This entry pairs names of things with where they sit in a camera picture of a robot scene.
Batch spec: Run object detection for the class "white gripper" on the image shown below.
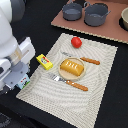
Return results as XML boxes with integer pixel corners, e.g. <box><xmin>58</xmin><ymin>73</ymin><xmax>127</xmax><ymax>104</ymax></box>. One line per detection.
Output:
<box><xmin>0</xmin><ymin>37</ymin><xmax>35</xmax><ymax>90</ymax></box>

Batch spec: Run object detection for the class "yellow butter box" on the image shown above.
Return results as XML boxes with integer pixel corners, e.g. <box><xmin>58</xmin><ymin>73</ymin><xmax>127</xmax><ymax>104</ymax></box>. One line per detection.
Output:
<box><xmin>36</xmin><ymin>54</ymin><xmax>53</xmax><ymax>70</ymax></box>

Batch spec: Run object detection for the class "orange bread loaf toy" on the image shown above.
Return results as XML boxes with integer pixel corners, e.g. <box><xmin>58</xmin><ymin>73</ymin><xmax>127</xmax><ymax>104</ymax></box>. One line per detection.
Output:
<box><xmin>60</xmin><ymin>59</ymin><xmax>84</xmax><ymax>76</ymax></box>

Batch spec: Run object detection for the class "red tomato toy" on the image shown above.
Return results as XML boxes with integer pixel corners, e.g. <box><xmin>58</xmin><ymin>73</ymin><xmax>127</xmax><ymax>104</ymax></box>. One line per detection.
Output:
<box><xmin>71</xmin><ymin>37</ymin><xmax>82</xmax><ymax>48</ymax></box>

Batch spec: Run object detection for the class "light blue milk carton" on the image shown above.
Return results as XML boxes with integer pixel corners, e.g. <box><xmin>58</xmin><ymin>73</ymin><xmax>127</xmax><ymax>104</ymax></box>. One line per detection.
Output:
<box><xmin>16</xmin><ymin>74</ymin><xmax>30</xmax><ymax>89</ymax></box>

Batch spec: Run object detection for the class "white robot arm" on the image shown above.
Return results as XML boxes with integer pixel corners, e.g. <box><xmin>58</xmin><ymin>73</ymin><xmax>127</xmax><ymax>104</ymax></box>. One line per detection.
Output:
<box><xmin>0</xmin><ymin>0</ymin><xmax>35</xmax><ymax>91</ymax></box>

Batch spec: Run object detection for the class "round wooden plate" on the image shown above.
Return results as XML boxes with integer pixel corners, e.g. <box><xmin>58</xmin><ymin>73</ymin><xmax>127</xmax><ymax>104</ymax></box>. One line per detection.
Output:
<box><xmin>58</xmin><ymin>57</ymin><xmax>86</xmax><ymax>81</ymax></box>

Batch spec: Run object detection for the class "white woven placemat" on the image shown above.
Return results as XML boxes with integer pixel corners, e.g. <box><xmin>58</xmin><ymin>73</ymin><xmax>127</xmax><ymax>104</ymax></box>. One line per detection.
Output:
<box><xmin>17</xmin><ymin>33</ymin><xmax>117</xmax><ymax>128</ymax></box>

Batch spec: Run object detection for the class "small grey pot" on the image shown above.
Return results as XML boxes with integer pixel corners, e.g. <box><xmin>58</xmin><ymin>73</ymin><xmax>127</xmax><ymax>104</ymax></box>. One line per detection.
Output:
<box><xmin>62</xmin><ymin>3</ymin><xmax>82</xmax><ymax>21</ymax></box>

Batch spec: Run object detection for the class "large grey pot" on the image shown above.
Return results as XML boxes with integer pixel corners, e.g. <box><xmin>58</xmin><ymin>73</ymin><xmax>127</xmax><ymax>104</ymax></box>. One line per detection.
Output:
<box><xmin>84</xmin><ymin>2</ymin><xmax>110</xmax><ymax>27</ymax></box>

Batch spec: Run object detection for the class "brown stove board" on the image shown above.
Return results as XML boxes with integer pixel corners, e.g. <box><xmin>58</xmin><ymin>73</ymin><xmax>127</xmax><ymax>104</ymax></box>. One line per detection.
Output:
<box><xmin>51</xmin><ymin>1</ymin><xmax>128</xmax><ymax>43</ymax></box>

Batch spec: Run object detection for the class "beige bowl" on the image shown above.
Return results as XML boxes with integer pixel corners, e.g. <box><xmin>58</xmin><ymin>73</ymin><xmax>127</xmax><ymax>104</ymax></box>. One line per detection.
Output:
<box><xmin>121</xmin><ymin>7</ymin><xmax>128</xmax><ymax>30</ymax></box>

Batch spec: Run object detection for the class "fork with wooden handle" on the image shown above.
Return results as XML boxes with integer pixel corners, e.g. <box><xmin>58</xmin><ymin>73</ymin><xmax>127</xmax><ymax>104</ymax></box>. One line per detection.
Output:
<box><xmin>48</xmin><ymin>73</ymin><xmax>88</xmax><ymax>91</ymax></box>

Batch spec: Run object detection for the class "knife with wooden handle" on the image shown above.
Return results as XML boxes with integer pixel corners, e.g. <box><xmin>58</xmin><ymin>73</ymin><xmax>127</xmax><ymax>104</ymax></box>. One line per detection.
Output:
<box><xmin>61</xmin><ymin>51</ymin><xmax>100</xmax><ymax>65</ymax></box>

